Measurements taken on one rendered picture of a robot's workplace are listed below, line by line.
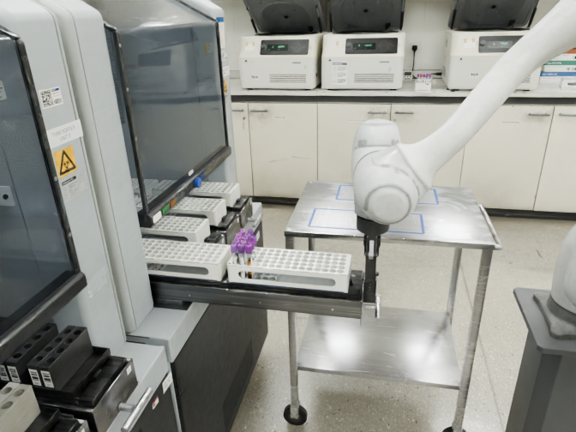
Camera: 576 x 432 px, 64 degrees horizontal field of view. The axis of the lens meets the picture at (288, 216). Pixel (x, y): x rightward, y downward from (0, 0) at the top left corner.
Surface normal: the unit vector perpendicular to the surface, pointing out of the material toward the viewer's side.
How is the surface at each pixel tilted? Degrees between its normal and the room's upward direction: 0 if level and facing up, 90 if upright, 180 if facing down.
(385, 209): 95
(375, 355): 0
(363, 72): 90
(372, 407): 0
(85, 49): 90
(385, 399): 0
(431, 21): 90
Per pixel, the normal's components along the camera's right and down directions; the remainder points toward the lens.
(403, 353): -0.03, -0.91
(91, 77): 0.98, 0.06
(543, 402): -0.84, 0.25
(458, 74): -0.22, 0.40
